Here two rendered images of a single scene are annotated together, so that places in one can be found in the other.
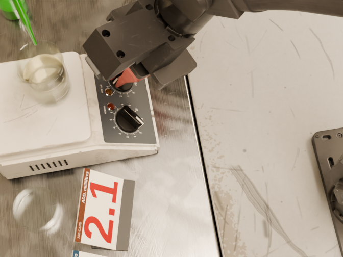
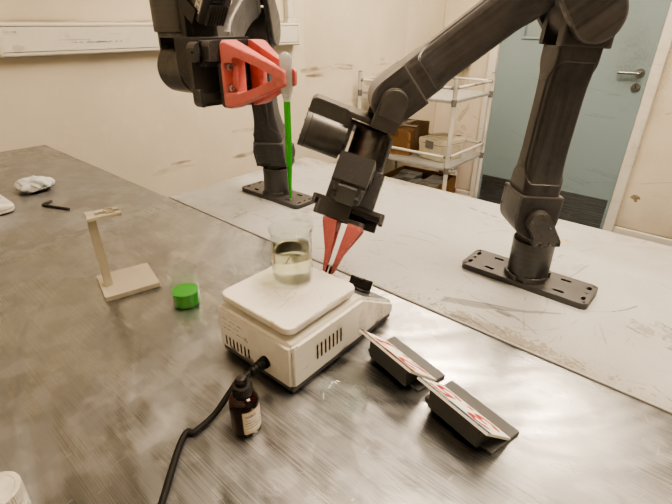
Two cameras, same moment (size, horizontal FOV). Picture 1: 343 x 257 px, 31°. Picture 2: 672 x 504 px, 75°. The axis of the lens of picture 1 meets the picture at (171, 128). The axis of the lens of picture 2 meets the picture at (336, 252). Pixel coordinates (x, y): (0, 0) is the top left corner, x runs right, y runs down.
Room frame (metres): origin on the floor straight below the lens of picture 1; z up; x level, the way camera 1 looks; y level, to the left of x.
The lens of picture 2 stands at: (-0.08, 0.41, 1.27)
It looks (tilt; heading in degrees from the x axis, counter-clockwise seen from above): 27 degrees down; 319
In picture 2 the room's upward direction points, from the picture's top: straight up
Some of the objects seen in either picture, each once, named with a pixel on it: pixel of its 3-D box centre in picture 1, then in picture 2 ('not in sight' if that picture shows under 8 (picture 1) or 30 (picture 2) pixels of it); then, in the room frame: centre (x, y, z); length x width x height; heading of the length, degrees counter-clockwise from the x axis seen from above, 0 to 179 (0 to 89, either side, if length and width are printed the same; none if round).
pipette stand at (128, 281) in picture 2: not in sight; (119, 247); (0.60, 0.27, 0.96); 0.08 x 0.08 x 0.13; 84
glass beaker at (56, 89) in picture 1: (43, 76); (291, 254); (0.31, 0.14, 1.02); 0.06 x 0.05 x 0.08; 133
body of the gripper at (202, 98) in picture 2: not in sight; (219, 71); (0.42, 0.16, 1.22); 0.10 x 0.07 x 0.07; 99
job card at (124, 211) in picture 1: (105, 209); (401, 352); (0.18, 0.08, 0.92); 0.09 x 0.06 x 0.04; 174
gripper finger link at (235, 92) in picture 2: not in sight; (264, 74); (0.36, 0.14, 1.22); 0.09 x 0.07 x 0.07; 9
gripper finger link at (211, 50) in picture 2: not in sight; (255, 75); (0.35, 0.15, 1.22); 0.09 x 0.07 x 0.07; 9
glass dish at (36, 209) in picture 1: (36, 209); (344, 391); (0.19, 0.17, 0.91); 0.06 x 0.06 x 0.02
